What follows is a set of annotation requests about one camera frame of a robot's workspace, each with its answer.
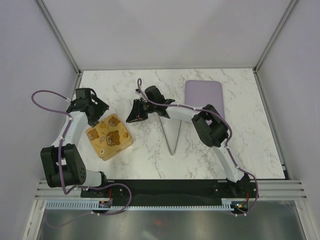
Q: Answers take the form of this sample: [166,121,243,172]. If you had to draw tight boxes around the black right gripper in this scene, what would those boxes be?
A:
[126,99,156,124]

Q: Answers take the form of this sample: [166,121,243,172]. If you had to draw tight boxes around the silver tin lid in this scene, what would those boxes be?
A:
[86,114,134,161]

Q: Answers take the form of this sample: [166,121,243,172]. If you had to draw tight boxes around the metal tongs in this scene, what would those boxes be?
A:
[159,116,182,156]

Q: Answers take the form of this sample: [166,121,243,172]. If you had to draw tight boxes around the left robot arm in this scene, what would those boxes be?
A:
[40,88,110,197]

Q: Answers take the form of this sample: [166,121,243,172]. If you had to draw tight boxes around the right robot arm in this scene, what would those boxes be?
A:
[126,85,250,198]

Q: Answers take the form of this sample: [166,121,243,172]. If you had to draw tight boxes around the lilac plastic tray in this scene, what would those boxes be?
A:
[184,80,225,118]

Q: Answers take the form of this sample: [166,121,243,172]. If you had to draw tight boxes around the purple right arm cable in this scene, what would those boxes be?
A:
[136,78,260,217]

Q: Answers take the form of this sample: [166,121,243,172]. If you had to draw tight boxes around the left aluminium frame post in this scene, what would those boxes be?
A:
[34,0,82,76]

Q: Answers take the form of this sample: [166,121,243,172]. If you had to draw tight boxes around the aluminium frame post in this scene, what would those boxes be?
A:
[252,0,300,74]
[34,0,82,76]

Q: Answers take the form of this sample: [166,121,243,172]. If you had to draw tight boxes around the white slotted cable duct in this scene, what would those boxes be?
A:
[45,199,249,211]

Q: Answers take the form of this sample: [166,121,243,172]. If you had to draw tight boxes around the right aluminium frame post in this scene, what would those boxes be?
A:
[252,0,300,74]

